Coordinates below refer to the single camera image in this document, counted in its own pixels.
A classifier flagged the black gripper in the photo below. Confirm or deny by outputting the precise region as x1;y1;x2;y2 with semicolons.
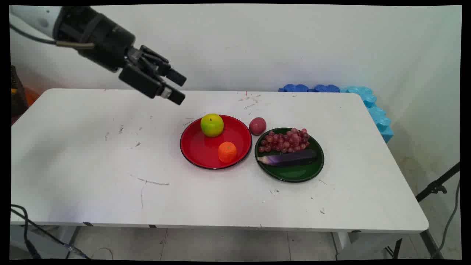
53;6;187;106

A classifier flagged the purple eggplant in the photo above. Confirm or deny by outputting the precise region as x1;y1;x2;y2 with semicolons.
257;149;318;167

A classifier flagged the green apple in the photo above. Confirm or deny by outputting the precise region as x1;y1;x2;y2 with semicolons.
200;113;224;138

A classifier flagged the red round plate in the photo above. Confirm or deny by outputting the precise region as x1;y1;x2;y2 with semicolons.
180;114;253;170

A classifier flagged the orange tangerine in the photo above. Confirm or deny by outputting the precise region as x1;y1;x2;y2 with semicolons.
217;141;238;163

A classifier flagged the red round fruit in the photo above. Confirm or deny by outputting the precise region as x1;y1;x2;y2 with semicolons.
249;117;267;136

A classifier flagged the dark box with yellow label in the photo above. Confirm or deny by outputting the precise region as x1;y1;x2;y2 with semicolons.
11;65;29;118

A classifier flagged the red grape bunch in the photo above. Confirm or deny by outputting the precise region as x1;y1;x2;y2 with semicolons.
258;128;311;153

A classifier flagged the dark green round plate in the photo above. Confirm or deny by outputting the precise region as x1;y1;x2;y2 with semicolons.
254;127;325;183

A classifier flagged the light blue foam mat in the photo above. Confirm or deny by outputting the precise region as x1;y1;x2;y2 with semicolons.
339;86;394;144

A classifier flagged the black tripod stand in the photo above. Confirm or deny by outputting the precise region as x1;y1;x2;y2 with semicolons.
415;162;461;259

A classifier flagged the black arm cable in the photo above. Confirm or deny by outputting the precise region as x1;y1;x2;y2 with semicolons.
10;24;95;49

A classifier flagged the black cable with connector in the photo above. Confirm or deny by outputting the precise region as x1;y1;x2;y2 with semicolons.
10;204;89;260

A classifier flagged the grey hanging cable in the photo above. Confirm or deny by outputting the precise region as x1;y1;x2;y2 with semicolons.
430;179;461;259

